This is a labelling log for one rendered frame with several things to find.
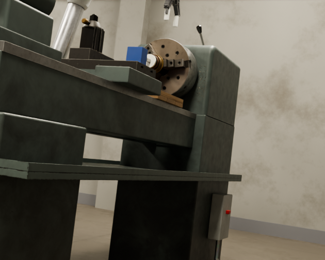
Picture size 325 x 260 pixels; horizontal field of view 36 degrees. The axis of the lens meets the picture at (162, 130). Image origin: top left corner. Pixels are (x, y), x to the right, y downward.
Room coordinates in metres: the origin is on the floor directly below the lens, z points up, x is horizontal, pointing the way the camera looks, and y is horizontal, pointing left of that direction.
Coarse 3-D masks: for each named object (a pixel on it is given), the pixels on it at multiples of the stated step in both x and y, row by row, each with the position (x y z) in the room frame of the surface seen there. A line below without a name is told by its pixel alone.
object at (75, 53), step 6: (72, 48) 2.02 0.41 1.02; (78, 48) 2.01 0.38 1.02; (84, 48) 2.00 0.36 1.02; (90, 48) 1.99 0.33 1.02; (72, 54) 2.02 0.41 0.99; (78, 54) 2.01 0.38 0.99; (84, 54) 2.00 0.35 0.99; (90, 54) 2.00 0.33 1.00; (96, 54) 2.04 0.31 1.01; (102, 54) 2.08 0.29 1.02
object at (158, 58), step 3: (153, 54) 2.46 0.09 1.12; (156, 57) 2.43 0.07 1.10; (159, 57) 2.47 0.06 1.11; (156, 60) 2.42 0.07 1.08; (159, 60) 2.45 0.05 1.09; (162, 60) 2.47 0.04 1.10; (156, 63) 2.42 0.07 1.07; (159, 63) 2.45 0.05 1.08; (162, 63) 2.47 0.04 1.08; (156, 66) 2.44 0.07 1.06; (159, 66) 2.45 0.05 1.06; (162, 66) 2.47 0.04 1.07; (156, 69) 2.45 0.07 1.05; (159, 69) 2.47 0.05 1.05; (156, 72) 2.48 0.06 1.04
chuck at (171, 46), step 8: (160, 40) 2.58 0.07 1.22; (168, 40) 2.56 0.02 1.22; (160, 48) 2.58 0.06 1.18; (168, 48) 2.56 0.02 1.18; (176, 48) 2.54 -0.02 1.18; (184, 48) 2.52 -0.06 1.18; (160, 56) 2.57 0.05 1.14; (168, 56) 2.56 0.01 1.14; (176, 56) 2.54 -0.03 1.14; (184, 56) 2.52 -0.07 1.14; (192, 56) 2.59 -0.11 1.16; (192, 64) 2.55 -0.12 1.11; (168, 72) 2.55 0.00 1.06; (176, 72) 2.53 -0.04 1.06; (184, 72) 2.51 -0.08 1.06; (192, 72) 2.55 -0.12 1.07; (160, 80) 2.57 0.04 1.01; (168, 80) 2.55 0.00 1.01; (176, 80) 2.53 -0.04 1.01; (184, 80) 2.51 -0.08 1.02; (192, 80) 2.58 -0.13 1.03; (168, 88) 2.55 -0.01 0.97; (176, 88) 2.53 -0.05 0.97; (176, 96) 2.61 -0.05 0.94
